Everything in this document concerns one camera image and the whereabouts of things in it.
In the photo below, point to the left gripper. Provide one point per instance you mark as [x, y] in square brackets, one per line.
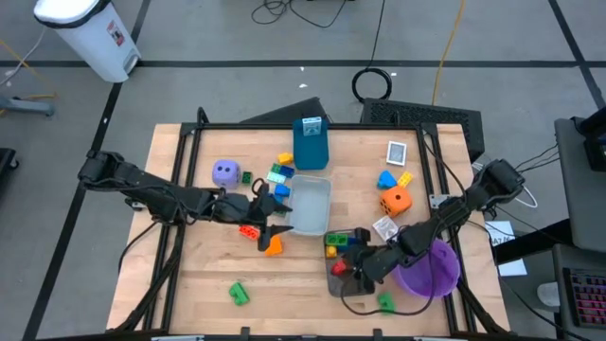
[237, 210]

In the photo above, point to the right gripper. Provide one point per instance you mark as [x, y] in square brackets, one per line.
[379, 263]

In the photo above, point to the red toy brick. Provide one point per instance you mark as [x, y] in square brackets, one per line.
[338, 269]

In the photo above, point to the yellow peg block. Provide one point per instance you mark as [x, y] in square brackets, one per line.
[285, 158]

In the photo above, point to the purple foam die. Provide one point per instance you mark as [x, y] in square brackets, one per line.
[226, 173]

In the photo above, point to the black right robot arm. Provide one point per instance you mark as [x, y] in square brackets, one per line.
[454, 213]

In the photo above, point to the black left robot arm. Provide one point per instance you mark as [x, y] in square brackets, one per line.
[142, 182]

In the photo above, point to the dark green toy brick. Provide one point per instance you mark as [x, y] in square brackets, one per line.
[281, 213]

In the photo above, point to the orange-red toy brick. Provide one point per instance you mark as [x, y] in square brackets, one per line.
[249, 232]

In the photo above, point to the orange peg block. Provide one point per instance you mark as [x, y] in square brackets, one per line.
[274, 247]

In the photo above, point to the blue peg block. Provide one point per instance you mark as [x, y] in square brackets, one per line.
[282, 190]

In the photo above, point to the small yellow block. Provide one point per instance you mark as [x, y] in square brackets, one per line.
[331, 252]

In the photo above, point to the smoky transparent tray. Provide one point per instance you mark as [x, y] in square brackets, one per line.
[341, 287]

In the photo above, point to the white plastic bin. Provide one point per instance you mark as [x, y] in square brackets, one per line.
[310, 203]

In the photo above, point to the pale mint toy brick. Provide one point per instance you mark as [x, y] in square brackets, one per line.
[276, 178]

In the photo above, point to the green notched block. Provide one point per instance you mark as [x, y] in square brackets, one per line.
[386, 300]
[239, 293]

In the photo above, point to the small dark green brick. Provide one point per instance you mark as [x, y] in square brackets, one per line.
[247, 178]

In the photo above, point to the dark blue toy brick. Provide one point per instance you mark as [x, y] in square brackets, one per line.
[287, 171]

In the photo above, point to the small green toy brick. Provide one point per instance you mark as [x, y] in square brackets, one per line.
[275, 168]

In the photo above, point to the orange foam die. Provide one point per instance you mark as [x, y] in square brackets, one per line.
[397, 201]

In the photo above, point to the teal plastic bin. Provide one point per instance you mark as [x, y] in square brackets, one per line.
[311, 151]

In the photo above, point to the purple plastic bucket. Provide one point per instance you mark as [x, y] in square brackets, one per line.
[442, 274]

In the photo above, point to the blue wedge block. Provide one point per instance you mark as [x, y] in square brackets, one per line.
[386, 181]

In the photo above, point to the yellow toy brick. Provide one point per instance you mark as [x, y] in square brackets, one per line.
[405, 179]

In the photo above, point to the black slanted panel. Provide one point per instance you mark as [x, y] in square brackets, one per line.
[293, 113]

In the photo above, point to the white paper sheet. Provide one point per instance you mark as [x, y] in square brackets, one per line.
[502, 232]

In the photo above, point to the black perforated case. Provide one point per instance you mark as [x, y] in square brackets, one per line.
[416, 113]

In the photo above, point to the white computer mouse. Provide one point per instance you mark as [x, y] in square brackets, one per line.
[549, 293]

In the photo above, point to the grey desk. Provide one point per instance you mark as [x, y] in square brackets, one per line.
[582, 203]

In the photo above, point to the backlit keyboard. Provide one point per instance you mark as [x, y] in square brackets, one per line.
[587, 298]

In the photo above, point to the black computer monitor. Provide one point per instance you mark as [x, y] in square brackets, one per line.
[594, 151]

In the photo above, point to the white trash can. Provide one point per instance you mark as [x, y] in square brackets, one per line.
[90, 38]

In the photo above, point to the grey stand base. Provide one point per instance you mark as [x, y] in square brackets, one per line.
[28, 105]

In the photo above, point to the black caster base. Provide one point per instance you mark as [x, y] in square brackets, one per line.
[7, 163]

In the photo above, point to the black table frame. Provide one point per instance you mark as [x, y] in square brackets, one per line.
[213, 126]

